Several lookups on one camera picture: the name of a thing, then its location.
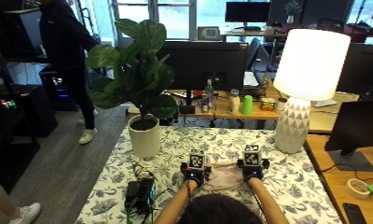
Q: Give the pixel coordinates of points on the yellow jar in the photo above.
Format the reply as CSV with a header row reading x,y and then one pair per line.
x,y
268,104

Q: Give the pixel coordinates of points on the white table lamp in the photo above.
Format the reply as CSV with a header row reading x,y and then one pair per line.
x,y
311,65

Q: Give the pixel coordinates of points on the left glove white marker cube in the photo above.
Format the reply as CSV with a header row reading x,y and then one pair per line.
x,y
196,159

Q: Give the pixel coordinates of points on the person's right hand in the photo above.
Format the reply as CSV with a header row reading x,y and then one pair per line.
x,y
252,172

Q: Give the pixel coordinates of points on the roll of beige tape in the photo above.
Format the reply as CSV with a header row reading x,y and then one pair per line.
x,y
357,188

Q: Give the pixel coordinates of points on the black cabinet with lights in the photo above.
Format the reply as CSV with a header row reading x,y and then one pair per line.
x,y
23,109

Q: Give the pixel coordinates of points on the pale pink cloth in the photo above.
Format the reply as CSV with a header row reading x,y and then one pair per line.
x,y
226,178

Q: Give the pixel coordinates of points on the white shoe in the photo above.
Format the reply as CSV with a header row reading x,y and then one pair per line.
x,y
27,213

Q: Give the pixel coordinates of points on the large-leaf green plant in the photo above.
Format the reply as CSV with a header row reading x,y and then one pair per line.
x,y
143,65

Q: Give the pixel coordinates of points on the metal drink can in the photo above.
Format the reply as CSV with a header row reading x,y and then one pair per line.
x,y
204,104

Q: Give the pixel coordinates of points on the black computer monitor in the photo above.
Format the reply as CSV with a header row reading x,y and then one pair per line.
x,y
202,63
359,127
362,70
248,11

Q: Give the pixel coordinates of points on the green plastic cup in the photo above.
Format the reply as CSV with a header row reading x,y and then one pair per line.
x,y
247,105

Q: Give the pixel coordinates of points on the black power adapter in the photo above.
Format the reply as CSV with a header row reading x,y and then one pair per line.
x,y
139,193

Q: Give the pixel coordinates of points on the right glove white marker cube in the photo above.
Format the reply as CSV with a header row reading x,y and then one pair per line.
x,y
251,155

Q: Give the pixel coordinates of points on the checkered calibration board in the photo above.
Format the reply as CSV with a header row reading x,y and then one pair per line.
x,y
210,33

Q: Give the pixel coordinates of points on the black computer tower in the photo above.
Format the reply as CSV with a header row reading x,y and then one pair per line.
x,y
59,88

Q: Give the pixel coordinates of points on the white plant pot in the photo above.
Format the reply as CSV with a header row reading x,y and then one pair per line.
x,y
144,140

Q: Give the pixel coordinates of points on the black smartphone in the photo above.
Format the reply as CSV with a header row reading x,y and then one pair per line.
x,y
355,214

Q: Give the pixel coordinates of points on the person's left hand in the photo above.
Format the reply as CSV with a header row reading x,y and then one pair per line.
x,y
194,177

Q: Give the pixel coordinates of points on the small black box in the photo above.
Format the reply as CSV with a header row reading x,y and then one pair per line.
x,y
187,109

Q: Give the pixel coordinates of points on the small potted plant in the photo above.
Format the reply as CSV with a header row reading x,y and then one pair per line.
x,y
293,9

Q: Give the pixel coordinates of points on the glove white marker cube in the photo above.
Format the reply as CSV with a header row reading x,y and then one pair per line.
x,y
196,159
251,155

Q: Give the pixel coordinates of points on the black office chair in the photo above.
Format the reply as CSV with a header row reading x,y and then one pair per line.
x,y
253,51

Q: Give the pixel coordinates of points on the wooden side desk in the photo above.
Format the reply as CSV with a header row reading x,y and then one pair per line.
x,y
352,205

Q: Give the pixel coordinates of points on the clear plastic bottle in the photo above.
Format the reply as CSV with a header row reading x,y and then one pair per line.
x,y
210,90

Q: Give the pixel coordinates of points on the blue floral tablecloth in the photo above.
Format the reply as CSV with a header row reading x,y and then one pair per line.
x,y
236,140

